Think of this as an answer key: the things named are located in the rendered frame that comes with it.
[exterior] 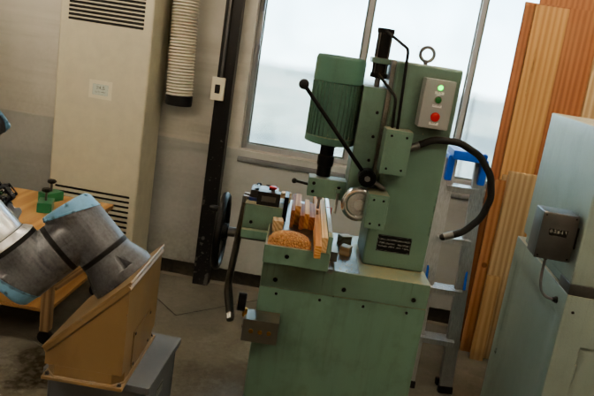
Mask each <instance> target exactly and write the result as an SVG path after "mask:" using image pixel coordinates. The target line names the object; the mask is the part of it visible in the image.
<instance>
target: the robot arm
mask: <svg viewBox="0 0 594 396"><path fill-rule="evenodd" d="M10 128H11V124H10V123H9V121H8V120H7V118H6V117H5V116H4V114H3V113H2V112H1V111H0V135H1V134H2V133H5V132H6V131H7V130H8V129H10ZM10 187H11V188H12V189H13V190H14V192H15V193H13V192H12V190H11V189H10ZM17 194H18V193H17V192H16V190H15V189H14V188H13V187H12V185H11V184H10V183H7V184H5V183H4V184H2V183H1V182H0V292H1V293H3V294H4V295H5V296H6V297H7V298H8V299H10V300H11V301H13V302H15V303H17V304H19V305H27V304H28V303H29V302H31V301H33V300H35V299H36V298H38V297H40V296H41V295H42V294H43V293H45V292H46V291H47V290H49V289H50V288H51V287H52V286H53V285H55V284H56V283H57V282H59V281H60V280H61V279H63V278H64V277H65V276H67V275H68V274H69V273H71V272H72V271H73V270H75V269H76V268H77V267H79V266H80V267H81V268H82V269H83V270H84V271H85V272H86V274H87V276H88V281H89V284H90V286H91V289H92V292H93V294H94V296H95V297H96V298H97V299H99V298H101V297H103V296H104V295H105V294H107V293H109V292H110V291H112V290H113V289H114V288H116V287H117V286H119V285H120V284H121V283H123V282H124V281H125V280H126V279H128V278H129V277H130V276H132V275H133V274H134V273H135V272H136V271H137V270H138V269H139V268H140V267H141V266H142V265H143V264H145V263H146V262H147V261H148V260H149V258H150V257H151V255H150V254H149V253H148V251H147V250H145V249H143V248H142V247H139V246H138V245H136V244H134V243H132V242H131V241H130V240H129V239H128V238H127V237H126V236H125V235H124V233H123V232H122V231H121V230H120V229H119V227H118V226H117V225H116V223H115V222H114V221H113V220H112V218H111V217H110V216H109V215H108V213H107V212H106V211H105V210H104V208H103V207H102V206H101V203H99V202H98V201H97V200H96V199H95V198H94V197H93V196H92V195H91V194H81V195H79V196H77V197H75V198H73V199H71V200H70V201H69V202H66V203H65V204H63V205H61V206H60V207H58V208H57V209H54V210H53V211H51V212H50V213H49V214H48V215H46V216H45V217H44V218H43V219H42V221H43V223H45V226H43V227H42V228H41V229H39V230H38V231H37V230H36V229H35V228H34V226H33V225H28V224H22V223H20V221H19V216H20V214H21V213H22V210H21V208H15V207H14V206H13V204H12V202H11V201H12V200H13V199H14V198H16V197H15V196H16V195H17Z"/></svg>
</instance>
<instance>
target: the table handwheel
mask: <svg viewBox="0 0 594 396"><path fill-rule="evenodd" d="M231 208H232V196H231V194H230V193H229V192H225V193H223V195H222V197H221V200H220V203H219V206H218V210H217V217H216V222H215V226H214V232H213V238H212V245H211V256H210V263H211V267H212V269H214V270H217V269H218V268H219V267H220V265H221V262H222V260H223V256H224V252H225V245H226V241H227V237H234V236H235V232H236V228H235V227H229V224H230V216H231ZM241 238H242V239H246V240H256V239H250V238H244V237H241ZM258 241H263V242H265V240H258Z"/></svg>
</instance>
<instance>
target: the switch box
mask: <svg viewBox="0 0 594 396"><path fill-rule="evenodd" d="M439 85H443V86H444V89H443V90H442V91H439V90H438V86H439ZM456 85H457V83H456V82H454V81H450V80H439V79H432V78H427V77H423V84H422V89H421V94H420V98H419V103H418V107H417V113H416V117H415V125H417V126H420V127H426V128H431V129H438V130H443V131H447V128H448V124H449V119H450V115H451V110H452V106H453V98H454V93H455V89H456ZM435 91H438V92H443V93H444V95H436V94H435ZM437 96H440V97H441V98H442V102H441V103H439V104H438V105H442V107H441V108H436V107H432V104H437V103H435V101H434V100H435V98H436V97H437ZM434 112H436V113H438V114H439V116H440V118H439V121H437V122H435V123H438V125H437V126H434V125H429V122H434V121H432V120H431V119H430V115H431V114H432V113H434Z"/></svg>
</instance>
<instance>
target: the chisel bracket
mask: <svg viewBox="0 0 594 396"><path fill-rule="evenodd" d="M346 184H347V182H346V179H343V178H338V177H332V176H330V177H328V178H326V177H320V176H317V175H316V174H315V173H310V174H309V176H308V186H307V195H310V196H315V197H316V198H317V200H322V198H327V199H333V200H336V194H337V193H335V189H336V188H337V187H340V188H341V194H339V200H340V201H341V198H342V196H343V194H344V193H345V190H346Z"/></svg>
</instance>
